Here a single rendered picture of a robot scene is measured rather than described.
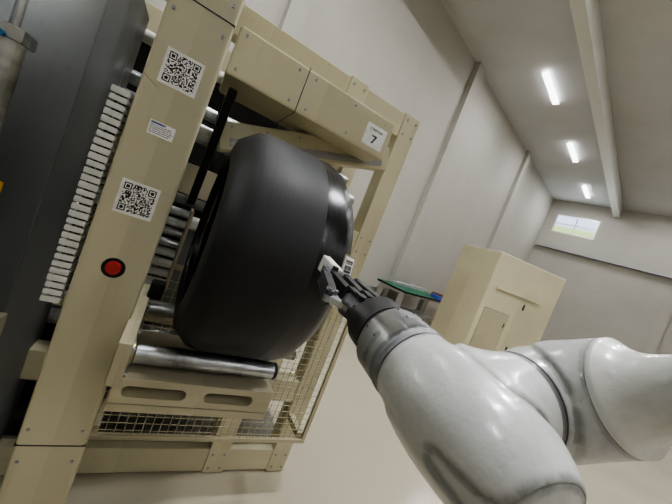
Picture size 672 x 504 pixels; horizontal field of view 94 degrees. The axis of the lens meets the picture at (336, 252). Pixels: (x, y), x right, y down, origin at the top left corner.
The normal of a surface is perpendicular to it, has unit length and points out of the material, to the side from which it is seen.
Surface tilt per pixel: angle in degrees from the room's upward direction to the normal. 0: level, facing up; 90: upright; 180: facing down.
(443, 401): 63
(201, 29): 90
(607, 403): 73
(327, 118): 90
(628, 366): 58
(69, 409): 90
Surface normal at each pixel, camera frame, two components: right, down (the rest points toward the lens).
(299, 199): 0.55, -0.32
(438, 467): -0.84, 0.00
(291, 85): 0.41, 0.22
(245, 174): -0.15, -0.51
